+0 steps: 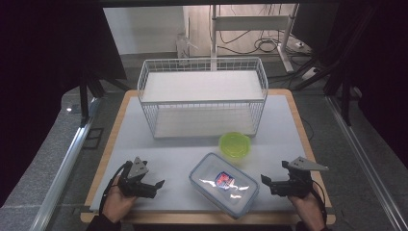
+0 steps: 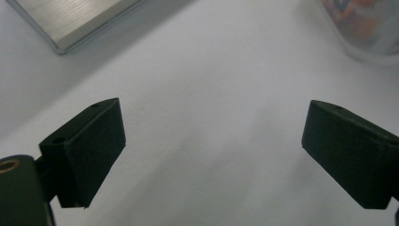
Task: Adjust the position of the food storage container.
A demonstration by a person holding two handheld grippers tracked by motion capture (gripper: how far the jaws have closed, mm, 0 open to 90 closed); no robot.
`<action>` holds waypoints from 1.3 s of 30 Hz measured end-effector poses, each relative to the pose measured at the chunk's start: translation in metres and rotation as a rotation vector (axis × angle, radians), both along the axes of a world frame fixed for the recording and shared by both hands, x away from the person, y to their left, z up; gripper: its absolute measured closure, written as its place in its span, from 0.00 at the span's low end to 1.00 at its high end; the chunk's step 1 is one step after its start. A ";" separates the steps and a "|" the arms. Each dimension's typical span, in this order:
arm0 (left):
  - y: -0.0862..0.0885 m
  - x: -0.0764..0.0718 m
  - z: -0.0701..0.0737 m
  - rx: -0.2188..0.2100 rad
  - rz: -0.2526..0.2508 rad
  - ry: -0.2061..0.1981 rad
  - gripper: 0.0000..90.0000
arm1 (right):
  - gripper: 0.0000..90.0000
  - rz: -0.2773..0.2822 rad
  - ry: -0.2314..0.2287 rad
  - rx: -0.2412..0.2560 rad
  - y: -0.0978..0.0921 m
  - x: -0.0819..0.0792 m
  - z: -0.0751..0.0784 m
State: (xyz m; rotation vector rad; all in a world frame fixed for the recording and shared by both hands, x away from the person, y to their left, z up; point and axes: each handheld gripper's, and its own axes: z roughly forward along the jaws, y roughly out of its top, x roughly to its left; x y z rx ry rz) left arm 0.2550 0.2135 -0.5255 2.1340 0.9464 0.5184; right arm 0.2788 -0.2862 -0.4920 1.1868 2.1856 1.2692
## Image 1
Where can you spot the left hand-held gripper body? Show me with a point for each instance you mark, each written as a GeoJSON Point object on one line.
{"type": "Point", "coordinates": [134, 187]}

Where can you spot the aluminium rail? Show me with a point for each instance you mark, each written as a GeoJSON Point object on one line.
{"type": "Point", "coordinates": [64, 173]}
{"type": "Point", "coordinates": [369, 170]}

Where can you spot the clear plastic food container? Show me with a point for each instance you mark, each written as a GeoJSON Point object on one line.
{"type": "Point", "coordinates": [208, 173]}

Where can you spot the black metal stand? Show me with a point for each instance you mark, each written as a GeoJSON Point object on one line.
{"type": "Point", "coordinates": [85, 96]}
{"type": "Point", "coordinates": [344, 96]}

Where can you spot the person's right hand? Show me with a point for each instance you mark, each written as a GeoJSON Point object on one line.
{"type": "Point", "coordinates": [308, 208]}

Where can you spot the white plastic object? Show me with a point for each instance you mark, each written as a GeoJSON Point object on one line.
{"type": "Point", "coordinates": [184, 46]}

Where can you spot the white power strip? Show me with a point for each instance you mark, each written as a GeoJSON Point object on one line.
{"type": "Point", "coordinates": [310, 73]}

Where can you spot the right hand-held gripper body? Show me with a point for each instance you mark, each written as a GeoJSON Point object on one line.
{"type": "Point", "coordinates": [295, 186]}

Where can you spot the person's left hand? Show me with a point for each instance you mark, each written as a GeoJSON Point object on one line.
{"type": "Point", "coordinates": [115, 203]}

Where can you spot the white metal desk frame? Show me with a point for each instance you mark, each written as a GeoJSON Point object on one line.
{"type": "Point", "coordinates": [250, 23]}

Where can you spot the green translucent bowl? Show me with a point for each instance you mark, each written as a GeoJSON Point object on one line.
{"type": "Point", "coordinates": [234, 146]}

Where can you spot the light grey table mat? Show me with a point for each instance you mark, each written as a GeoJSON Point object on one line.
{"type": "Point", "coordinates": [179, 160]}

